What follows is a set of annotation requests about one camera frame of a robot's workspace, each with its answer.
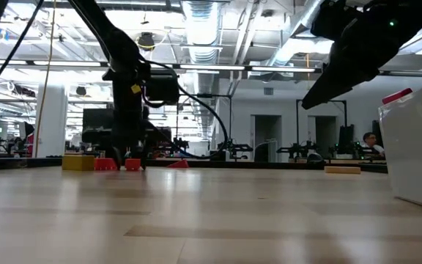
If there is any white plastic bin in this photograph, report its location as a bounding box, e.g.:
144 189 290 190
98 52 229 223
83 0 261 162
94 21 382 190
377 77 422 213

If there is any black background station frame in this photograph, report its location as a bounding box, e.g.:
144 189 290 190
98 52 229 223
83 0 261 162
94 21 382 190
175 92 234 147

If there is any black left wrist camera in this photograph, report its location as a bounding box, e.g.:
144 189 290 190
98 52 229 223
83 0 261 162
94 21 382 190
144 74 180 106

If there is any yellow hanging cable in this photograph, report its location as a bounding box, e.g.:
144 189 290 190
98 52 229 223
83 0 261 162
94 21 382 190
33 0 57 158

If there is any black metal table frame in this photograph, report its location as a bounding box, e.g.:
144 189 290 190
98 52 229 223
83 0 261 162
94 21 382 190
0 156 389 174

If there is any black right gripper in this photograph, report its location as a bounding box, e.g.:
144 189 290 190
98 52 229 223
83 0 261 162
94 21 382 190
300 0 421 111

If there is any silver ventilation duct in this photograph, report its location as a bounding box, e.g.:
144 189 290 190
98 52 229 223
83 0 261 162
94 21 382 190
180 0 222 140
269 0 327 67

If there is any black background box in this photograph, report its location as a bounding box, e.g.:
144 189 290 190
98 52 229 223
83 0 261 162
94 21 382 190
208 149 227 162

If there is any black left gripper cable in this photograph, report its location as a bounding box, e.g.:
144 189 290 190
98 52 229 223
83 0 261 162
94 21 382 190
139 54 231 161

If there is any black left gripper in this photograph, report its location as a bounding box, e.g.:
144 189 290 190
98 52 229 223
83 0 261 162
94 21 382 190
102 60 152 171

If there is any black background monitor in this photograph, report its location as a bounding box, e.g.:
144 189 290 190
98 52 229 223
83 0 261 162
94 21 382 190
81 108 116 144

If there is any person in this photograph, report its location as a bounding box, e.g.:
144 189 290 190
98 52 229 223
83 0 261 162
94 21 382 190
360 131 387 159

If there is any yellow rectangular toy brick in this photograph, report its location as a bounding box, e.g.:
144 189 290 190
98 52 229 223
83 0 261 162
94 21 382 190
62 155 96 172

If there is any plain wooden rectangular block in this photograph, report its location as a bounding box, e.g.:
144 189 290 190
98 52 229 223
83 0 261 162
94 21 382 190
324 165 362 175

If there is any white building column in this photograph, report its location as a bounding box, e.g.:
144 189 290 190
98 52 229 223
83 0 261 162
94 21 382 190
34 82 70 158

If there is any red wedge toy block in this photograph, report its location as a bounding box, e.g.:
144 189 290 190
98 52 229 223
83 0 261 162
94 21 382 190
166 159 190 169

